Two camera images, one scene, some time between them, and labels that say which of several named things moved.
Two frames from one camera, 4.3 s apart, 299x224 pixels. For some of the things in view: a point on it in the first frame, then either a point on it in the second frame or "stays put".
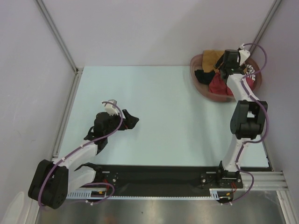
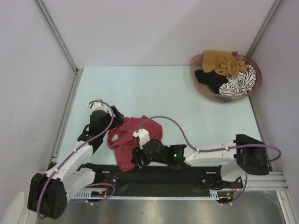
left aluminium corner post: [78, 70] stays put
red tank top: [217, 86] → [121, 140]
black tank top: [204, 78] stays put
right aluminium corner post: [265, 24] stays put
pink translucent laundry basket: [196, 62] stays put
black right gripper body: [223, 67] → [146, 157]
